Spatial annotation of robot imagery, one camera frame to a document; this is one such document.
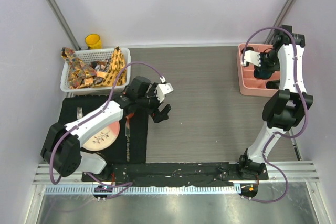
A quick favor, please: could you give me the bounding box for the black placemat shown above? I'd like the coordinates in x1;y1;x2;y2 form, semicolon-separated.
58;95;148;164

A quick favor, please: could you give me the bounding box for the pink white plate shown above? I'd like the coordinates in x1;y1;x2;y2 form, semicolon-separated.
83;122;120;152

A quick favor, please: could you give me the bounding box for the rolled dark patterned tie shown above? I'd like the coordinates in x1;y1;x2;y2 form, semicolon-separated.
265;80;280;90

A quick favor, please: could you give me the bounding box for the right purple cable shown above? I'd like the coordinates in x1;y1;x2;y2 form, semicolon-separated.
241;26;310;203

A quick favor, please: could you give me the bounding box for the multicolour patterned tie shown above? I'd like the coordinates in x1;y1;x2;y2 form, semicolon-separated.
61;47;111;89

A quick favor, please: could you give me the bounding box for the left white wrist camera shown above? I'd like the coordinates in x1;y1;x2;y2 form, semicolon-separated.
155;83;174;103

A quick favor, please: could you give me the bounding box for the table knife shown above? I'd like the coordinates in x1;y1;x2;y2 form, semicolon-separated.
125;118;130;162

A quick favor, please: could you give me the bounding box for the yellow spotted tie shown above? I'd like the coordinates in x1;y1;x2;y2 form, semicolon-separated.
100;47;127;87

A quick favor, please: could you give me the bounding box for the yellow mug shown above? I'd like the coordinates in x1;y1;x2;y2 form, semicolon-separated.
85;34;103;49

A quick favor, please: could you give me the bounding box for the dark green tie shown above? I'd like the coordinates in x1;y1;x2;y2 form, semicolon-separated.
254;69;273;80

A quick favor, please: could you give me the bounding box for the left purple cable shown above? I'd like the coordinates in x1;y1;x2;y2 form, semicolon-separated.
49;61;166;200

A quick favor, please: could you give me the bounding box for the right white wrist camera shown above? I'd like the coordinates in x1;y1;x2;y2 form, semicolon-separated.
241;50;261;67

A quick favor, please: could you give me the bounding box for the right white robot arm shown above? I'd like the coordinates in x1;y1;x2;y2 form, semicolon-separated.
237;25;313;179

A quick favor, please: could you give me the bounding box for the purple cable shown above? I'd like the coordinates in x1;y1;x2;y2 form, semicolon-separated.
241;26;310;203
49;61;166;200

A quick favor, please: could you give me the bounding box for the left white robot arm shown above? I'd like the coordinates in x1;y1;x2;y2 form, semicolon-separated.
41;76;174;182

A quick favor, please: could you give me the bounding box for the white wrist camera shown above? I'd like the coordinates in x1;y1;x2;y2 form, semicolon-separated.
155;83;174;103
241;50;261;67

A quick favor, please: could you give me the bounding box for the pink compartment tray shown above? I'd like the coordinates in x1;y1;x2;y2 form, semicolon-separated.
236;43;280;97

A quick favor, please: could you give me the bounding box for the silver fork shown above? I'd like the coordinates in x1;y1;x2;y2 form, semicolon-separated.
77;107;83;119

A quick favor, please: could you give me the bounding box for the orange mug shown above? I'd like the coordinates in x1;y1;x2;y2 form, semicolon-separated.
125;112;135;119

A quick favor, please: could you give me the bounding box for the white plastic basket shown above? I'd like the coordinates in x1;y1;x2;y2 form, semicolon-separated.
60;46;131;94

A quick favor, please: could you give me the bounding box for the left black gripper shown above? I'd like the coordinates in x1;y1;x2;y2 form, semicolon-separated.
137;83;170;122

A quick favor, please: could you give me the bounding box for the white slotted cable duct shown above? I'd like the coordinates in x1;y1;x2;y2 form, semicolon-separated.
45;184;241;196

